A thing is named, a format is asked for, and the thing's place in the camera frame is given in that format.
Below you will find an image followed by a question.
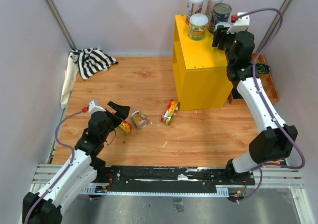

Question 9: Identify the orange fruit can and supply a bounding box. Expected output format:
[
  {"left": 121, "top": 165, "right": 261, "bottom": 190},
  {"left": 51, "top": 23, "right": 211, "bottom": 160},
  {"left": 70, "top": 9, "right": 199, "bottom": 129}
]
[{"left": 131, "top": 110, "right": 148, "bottom": 129}]

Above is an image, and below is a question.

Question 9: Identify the dark brown can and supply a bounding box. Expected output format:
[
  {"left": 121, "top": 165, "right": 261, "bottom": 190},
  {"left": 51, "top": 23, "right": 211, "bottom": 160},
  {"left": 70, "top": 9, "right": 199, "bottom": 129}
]
[{"left": 209, "top": 3, "right": 232, "bottom": 33}]

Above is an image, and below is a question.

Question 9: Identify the white lid yellow can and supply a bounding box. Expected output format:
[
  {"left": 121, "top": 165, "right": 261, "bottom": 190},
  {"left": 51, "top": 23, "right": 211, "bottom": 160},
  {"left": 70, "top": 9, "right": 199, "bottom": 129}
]
[{"left": 188, "top": 13, "right": 208, "bottom": 41}]

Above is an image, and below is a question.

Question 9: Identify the tall white lid can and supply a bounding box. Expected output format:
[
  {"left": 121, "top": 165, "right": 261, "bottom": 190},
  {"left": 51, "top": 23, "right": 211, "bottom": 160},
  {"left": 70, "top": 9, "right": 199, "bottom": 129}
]
[
  {"left": 205, "top": 0, "right": 223, "bottom": 17},
  {"left": 185, "top": 0, "right": 204, "bottom": 25}
]

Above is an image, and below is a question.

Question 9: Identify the green fruit can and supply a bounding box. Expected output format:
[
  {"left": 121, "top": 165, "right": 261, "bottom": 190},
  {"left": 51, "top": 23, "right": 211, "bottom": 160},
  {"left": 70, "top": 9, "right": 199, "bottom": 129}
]
[{"left": 215, "top": 22, "right": 231, "bottom": 29}]

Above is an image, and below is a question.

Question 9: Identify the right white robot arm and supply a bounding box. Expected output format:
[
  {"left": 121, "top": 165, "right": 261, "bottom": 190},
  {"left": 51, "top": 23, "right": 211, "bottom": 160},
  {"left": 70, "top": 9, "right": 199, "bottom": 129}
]
[{"left": 212, "top": 22, "right": 298, "bottom": 184}]

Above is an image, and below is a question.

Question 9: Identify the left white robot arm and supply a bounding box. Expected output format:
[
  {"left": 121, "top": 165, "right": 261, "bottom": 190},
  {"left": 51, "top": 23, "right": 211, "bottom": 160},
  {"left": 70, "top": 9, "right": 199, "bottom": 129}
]
[{"left": 22, "top": 99, "right": 130, "bottom": 224}]

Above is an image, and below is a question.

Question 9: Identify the red yellow fish tin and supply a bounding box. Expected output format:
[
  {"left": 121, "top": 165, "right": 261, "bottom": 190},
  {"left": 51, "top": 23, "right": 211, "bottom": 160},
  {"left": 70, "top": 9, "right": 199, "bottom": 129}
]
[{"left": 117, "top": 120, "right": 132, "bottom": 135}]

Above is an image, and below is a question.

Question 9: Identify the yellow cabinet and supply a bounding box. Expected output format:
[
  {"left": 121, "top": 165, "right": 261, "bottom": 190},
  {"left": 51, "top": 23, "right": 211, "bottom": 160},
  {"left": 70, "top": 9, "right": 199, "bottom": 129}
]
[{"left": 172, "top": 15, "right": 233, "bottom": 111}]

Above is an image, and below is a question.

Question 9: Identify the dark green item tray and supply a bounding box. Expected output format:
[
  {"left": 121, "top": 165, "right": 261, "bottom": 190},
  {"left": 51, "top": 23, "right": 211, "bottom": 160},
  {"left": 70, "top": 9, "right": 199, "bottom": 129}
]
[{"left": 255, "top": 63, "right": 270, "bottom": 74}]

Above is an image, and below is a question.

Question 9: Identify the black item lower tray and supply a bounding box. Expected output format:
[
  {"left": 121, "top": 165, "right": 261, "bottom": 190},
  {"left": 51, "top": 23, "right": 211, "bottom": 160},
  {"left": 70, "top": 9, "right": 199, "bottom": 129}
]
[{"left": 232, "top": 88, "right": 242, "bottom": 99}]

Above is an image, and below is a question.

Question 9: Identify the wooden compartment tray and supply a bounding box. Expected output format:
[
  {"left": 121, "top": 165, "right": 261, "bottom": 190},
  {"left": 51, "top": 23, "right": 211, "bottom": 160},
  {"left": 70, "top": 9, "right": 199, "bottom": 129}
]
[{"left": 228, "top": 54, "right": 280, "bottom": 105}]

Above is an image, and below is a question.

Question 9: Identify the striped black white cloth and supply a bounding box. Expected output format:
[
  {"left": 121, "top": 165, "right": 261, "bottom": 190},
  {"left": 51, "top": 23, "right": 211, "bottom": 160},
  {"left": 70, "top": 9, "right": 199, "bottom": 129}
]
[{"left": 69, "top": 48, "right": 119, "bottom": 80}]

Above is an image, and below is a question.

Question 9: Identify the cream cloth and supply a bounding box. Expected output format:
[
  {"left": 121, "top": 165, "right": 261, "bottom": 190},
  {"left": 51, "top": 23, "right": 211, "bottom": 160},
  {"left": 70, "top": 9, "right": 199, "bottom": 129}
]
[{"left": 60, "top": 56, "right": 79, "bottom": 109}]

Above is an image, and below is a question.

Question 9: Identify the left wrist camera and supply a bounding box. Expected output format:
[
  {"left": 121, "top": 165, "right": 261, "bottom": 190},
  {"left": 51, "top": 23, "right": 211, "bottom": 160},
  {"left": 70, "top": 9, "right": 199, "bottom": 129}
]
[{"left": 88, "top": 98, "right": 106, "bottom": 114}]

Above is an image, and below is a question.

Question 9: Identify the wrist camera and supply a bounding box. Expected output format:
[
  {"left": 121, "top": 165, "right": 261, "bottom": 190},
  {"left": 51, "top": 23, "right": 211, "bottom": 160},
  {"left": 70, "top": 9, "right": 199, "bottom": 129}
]
[
  {"left": 88, "top": 98, "right": 106, "bottom": 114},
  {"left": 227, "top": 12, "right": 250, "bottom": 34}
]

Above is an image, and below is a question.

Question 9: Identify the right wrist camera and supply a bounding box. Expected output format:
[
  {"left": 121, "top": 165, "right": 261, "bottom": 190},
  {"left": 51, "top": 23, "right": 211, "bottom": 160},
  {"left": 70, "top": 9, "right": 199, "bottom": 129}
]
[{"left": 227, "top": 12, "right": 250, "bottom": 34}]

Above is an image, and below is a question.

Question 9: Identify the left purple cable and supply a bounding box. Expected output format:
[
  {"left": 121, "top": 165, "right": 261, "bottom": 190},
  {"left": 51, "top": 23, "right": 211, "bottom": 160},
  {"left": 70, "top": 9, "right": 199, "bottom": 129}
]
[{"left": 23, "top": 106, "right": 89, "bottom": 224}]

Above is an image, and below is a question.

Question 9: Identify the purple cable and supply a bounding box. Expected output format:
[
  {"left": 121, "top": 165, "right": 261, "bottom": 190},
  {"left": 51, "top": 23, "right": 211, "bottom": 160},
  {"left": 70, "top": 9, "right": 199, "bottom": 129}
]
[
  {"left": 23, "top": 106, "right": 89, "bottom": 224},
  {"left": 230, "top": 7, "right": 306, "bottom": 205}
]

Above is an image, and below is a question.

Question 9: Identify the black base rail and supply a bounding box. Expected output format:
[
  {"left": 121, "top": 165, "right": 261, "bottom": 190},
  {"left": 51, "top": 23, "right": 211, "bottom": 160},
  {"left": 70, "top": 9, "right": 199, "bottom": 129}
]
[{"left": 77, "top": 164, "right": 256, "bottom": 194}]

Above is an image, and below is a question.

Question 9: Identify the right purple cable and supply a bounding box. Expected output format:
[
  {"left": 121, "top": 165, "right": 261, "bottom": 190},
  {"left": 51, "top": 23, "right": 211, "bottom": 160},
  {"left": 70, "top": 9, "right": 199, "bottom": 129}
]
[{"left": 230, "top": 7, "right": 306, "bottom": 205}]

